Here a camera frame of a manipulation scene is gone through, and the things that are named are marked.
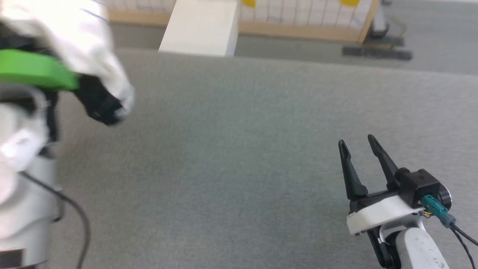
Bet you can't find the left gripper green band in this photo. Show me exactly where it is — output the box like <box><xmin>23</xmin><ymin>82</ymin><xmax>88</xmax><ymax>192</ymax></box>
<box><xmin>0</xmin><ymin>22</ymin><xmax>80</xmax><ymax>91</ymax></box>

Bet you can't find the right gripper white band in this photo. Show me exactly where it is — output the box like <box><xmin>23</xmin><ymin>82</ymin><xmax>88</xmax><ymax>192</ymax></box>
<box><xmin>338</xmin><ymin>134</ymin><xmax>425</xmax><ymax>236</ymax></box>

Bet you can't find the white garment with black sleeves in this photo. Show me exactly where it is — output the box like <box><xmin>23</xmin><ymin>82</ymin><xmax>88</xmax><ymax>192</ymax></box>
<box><xmin>0</xmin><ymin>0</ymin><xmax>136</xmax><ymax>121</ymax></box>

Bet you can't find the dark grey stand base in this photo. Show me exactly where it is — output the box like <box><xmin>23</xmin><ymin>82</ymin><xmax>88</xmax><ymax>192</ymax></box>
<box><xmin>342</xmin><ymin>0</ymin><xmax>413</xmax><ymax>61</ymax></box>

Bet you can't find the white rectangular box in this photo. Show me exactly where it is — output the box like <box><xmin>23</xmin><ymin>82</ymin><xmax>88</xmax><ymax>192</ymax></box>
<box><xmin>158</xmin><ymin>0</ymin><xmax>239</xmax><ymax>58</ymax></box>

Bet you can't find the teal cable connector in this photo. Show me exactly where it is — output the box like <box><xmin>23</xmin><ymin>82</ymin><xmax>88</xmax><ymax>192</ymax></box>
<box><xmin>421</xmin><ymin>194</ymin><xmax>457</xmax><ymax>229</ymax></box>

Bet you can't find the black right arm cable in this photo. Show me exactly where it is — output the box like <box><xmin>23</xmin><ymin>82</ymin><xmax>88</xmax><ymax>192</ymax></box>
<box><xmin>449</xmin><ymin>221</ymin><xmax>478</xmax><ymax>269</ymax></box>

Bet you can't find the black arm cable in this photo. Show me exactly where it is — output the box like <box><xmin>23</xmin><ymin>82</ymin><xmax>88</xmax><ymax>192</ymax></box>
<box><xmin>449</xmin><ymin>221</ymin><xmax>478</xmax><ymax>269</ymax></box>
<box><xmin>21</xmin><ymin>172</ymin><xmax>91</xmax><ymax>269</ymax></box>

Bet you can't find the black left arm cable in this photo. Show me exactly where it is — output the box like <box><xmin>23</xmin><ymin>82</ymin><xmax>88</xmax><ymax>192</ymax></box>
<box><xmin>21</xmin><ymin>172</ymin><xmax>91</xmax><ymax>269</ymax></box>

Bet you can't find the wooden frame net fence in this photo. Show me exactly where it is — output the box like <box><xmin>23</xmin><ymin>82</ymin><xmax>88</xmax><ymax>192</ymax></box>
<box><xmin>106</xmin><ymin>0</ymin><xmax>380</xmax><ymax>44</ymax></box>

